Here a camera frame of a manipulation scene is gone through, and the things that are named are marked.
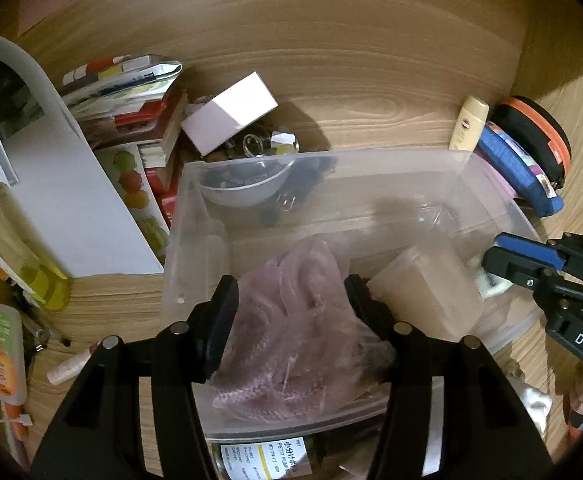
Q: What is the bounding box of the silver foil packet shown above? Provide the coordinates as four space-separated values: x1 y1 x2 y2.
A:
514 380 555 428

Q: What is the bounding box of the translucent white plastic box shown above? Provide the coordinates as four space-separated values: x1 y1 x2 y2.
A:
366 243 486 342

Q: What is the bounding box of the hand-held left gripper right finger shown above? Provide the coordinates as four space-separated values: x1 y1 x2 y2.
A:
344 273 555 480

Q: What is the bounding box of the fruit print card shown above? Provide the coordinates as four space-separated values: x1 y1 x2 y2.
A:
94 142 171 263

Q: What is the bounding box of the white cable tie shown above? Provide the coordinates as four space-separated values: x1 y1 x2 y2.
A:
0 402 33 441

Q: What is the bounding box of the pink item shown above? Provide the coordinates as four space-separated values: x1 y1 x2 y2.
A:
210 236 397 423

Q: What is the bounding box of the cream lotion tube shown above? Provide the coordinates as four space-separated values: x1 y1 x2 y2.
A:
448 95 490 153

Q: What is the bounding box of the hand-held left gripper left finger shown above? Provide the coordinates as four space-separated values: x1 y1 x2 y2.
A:
29 275 240 480

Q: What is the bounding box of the clear bowl of dark beads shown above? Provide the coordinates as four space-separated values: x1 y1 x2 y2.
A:
199 156 297 208

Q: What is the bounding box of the blue zip pouch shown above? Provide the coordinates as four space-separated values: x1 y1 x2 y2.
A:
475 121 565 218

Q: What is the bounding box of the small white black item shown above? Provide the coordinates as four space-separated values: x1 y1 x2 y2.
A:
474 259 511 298

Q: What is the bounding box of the green orange tube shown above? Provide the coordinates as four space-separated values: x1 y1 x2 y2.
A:
0 302 28 407

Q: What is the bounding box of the yellow green glass bottle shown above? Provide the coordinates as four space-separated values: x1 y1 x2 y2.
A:
0 167 72 312

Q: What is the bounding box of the black orange hard case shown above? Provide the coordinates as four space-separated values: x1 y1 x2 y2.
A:
491 95 572 192

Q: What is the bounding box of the dark bottle with white label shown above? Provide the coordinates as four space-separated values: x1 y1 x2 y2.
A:
206 432 387 480

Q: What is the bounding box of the stack of books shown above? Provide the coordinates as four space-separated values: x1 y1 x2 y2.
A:
60 54 190 221

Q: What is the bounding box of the clear plastic storage bin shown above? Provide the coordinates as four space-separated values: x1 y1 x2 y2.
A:
160 146 546 437

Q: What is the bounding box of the white open booklet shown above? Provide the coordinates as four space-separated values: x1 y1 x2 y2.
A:
0 34 165 279

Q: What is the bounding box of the small glass jar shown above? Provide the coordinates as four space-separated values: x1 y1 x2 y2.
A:
242 132 267 159

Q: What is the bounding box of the white cardboard box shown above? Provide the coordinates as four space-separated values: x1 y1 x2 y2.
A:
180 71 279 156

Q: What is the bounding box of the small white pink tube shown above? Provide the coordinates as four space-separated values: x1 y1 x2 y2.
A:
46 344 98 386

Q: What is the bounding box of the wooden desktop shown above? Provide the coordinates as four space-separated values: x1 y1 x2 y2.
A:
0 0 583 480

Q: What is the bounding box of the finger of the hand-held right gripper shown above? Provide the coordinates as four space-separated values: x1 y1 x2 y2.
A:
481 245 547 292
494 232 568 270

